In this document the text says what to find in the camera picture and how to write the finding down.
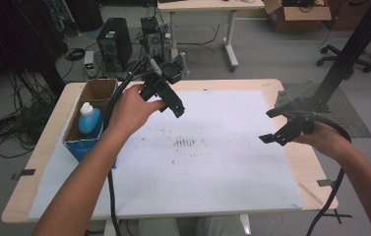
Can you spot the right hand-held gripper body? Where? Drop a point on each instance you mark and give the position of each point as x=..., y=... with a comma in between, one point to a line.
x=301, y=123

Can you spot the open cardboard box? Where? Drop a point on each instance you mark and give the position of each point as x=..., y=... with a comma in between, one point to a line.
x=301, y=19

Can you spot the person's left hand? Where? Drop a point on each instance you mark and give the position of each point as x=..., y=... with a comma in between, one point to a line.
x=130, y=111

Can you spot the black computer tower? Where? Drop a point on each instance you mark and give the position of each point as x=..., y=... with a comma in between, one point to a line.
x=115, y=39

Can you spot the black tape cross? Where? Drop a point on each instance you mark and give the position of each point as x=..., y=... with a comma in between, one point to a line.
x=345, y=215

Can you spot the clear tape strip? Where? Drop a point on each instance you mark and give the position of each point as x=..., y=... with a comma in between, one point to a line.
x=309, y=192

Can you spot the wooden table with white legs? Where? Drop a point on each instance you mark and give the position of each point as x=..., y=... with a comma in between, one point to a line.
x=206, y=5

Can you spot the blue cardboard carton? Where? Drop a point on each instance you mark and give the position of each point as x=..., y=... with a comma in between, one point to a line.
x=97, y=88

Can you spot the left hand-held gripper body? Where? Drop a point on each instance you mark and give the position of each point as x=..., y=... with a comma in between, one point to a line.
x=155, y=85

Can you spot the brown cardboard box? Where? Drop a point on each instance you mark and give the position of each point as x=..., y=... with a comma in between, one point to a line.
x=340, y=16

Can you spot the small white power supply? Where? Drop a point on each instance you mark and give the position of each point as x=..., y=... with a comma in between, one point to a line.
x=89, y=62

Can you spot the person's right hand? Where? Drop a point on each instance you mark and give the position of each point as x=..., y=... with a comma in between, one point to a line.
x=327, y=141

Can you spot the black metal stand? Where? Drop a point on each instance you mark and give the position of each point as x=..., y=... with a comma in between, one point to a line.
x=360, y=36

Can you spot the black cabinet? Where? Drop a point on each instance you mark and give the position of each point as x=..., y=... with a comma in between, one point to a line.
x=84, y=14

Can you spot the white table mat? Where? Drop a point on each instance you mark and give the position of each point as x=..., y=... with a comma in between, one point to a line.
x=206, y=183

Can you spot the white table leg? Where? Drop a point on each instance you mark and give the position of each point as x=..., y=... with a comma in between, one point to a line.
x=107, y=229
x=244, y=226

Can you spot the open computer case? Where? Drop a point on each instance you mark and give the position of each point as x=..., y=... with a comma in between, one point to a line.
x=153, y=39

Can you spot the grey tape piece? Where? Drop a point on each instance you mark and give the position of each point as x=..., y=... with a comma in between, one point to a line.
x=25, y=172
x=325, y=183

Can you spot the blue detergent bottle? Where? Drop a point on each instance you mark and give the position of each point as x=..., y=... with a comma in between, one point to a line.
x=89, y=123

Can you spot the black office chair base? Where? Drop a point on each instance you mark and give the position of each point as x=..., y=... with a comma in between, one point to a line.
x=366, y=68

